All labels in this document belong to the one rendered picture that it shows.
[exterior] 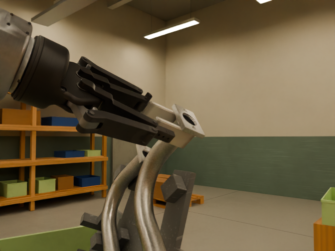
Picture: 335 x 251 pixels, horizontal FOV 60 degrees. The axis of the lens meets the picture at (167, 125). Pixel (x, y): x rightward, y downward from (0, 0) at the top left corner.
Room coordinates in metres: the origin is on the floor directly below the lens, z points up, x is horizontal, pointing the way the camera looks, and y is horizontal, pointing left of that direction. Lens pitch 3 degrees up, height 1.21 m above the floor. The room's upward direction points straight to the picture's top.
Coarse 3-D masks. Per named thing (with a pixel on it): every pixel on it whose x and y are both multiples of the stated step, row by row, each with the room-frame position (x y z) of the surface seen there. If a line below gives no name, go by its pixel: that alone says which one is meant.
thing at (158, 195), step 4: (160, 176) 5.85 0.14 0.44; (164, 176) 5.85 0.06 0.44; (168, 176) 5.85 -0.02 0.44; (160, 180) 5.30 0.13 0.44; (164, 180) 5.30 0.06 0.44; (156, 184) 5.20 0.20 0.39; (160, 184) 5.13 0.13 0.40; (156, 188) 5.20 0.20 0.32; (160, 188) 5.13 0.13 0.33; (156, 192) 5.20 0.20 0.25; (160, 192) 5.13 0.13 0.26; (156, 196) 5.20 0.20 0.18; (160, 196) 5.13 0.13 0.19; (192, 196) 5.37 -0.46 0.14; (196, 196) 5.44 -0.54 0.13; (200, 196) 5.38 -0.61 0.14; (160, 200) 5.13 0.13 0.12; (164, 200) 5.05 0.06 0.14; (192, 200) 5.22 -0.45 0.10; (196, 200) 5.44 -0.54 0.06; (200, 200) 5.38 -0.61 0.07; (156, 204) 5.27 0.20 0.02; (160, 204) 5.27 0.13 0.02; (164, 208) 5.05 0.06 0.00
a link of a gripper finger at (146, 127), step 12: (96, 120) 0.30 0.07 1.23; (108, 120) 0.31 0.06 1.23; (120, 120) 0.33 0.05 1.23; (132, 120) 0.34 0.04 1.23; (84, 132) 0.31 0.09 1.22; (96, 132) 0.32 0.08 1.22; (108, 132) 0.33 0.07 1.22; (120, 132) 0.33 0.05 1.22; (132, 132) 0.34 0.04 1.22; (144, 132) 0.35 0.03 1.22; (156, 132) 0.36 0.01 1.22; (144, 144) 0.36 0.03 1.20
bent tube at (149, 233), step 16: (176, 112) 0.42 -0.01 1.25; (192, 112) 0.45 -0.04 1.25; (192, 128) 0.41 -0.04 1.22; (160, 144) 0.44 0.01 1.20; (144, 160) 0.46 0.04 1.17; (160, 160) 0.45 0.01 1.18; (144, 176) 0.45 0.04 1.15; (144, 192) 0.45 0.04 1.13; (144, 208) 0.43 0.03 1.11; (144, 224) 0.42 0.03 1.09; (144, 240) 0.40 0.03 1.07; (160, 240) 0.40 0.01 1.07
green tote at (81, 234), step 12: (72, 228) 0.82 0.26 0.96; (84, 228) 0.84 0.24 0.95; (0, 240) 0.73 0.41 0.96; (12, 240) 0.74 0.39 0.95; (24, 240) 0.75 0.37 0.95; (36, 240) 0.77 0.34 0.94; (48, 240) 0.78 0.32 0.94; (60, 240) 0.80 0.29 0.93; (72, 240) 0.82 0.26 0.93; (84, 240) 0.84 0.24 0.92
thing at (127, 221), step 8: (128, 200) 0.64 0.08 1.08; (128, 208) 0.62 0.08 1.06; (128, 216) 0.61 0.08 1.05; (120, 224) 0.62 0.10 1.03; (128, 224) 0.60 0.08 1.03; (128, 232) 0.59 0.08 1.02; (136, 232) 0.57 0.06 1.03; (136, 240) 0.56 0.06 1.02; (128, 248) 0.57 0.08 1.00; (136, 248) 0.55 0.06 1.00
